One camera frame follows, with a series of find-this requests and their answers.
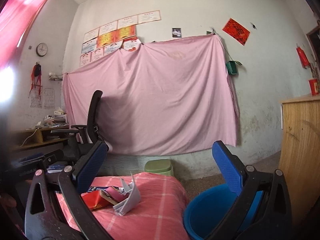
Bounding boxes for white paper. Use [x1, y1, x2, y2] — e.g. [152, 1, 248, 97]
[113, 174, 141, 216]

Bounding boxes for blue cardboard box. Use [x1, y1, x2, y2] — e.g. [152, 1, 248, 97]
[47, 161, 68, 173]

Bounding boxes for wooden desk shelf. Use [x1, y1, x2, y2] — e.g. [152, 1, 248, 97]
[9, 126, 69, 152]

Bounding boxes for red hanging lantern ornament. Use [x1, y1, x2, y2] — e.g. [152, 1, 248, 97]
[296, 44, 310, 69]

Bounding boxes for red paper packet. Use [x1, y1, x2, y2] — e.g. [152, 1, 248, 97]
[81, 190, 111, 211]

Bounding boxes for black office chair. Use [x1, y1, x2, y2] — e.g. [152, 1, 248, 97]
[50, 90, 103, 164]

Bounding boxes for award certificates on wall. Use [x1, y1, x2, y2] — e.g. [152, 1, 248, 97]
[80, 10, 161, 67]

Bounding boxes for green plastic stool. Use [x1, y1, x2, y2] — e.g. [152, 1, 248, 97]
[144, 159, 174, 177]

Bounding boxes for pink checked table cloth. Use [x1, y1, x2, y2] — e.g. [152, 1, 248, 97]
[56, 172, 190, 240]

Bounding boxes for green wall basket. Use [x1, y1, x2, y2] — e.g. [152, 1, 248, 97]
[226, 61, 242, 76]

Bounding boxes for red diamond paper poster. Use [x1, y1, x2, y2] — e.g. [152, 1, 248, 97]
[222, 18, 250, 46]

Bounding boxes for pink window curtain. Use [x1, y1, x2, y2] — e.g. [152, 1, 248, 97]
[1, 0, 47, 68]

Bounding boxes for red hanging tassel ornament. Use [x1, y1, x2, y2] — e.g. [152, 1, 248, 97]
[29, 62, 42, 99]

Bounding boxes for wooden cabinet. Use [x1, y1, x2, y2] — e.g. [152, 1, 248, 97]
[279, 95, 320, 224]

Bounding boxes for pink hanging bed sheet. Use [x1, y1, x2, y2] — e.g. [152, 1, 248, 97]
[62, 35, 239, 155]

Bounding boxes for stack of books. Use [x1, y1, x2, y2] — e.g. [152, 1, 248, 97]
[35, 107, 68, 128]

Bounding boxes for small wall photo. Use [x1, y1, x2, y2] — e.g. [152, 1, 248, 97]
[171, 28, 182, 38]

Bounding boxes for person's left hand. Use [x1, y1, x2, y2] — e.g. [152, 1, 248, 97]
[0, 194, 17, 208]

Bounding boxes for round wall clock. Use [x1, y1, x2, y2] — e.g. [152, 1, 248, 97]
[36, 42, 48, 57]

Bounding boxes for blue plastic trash bin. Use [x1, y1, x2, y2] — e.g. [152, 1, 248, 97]
[183, 183, 264, 240]

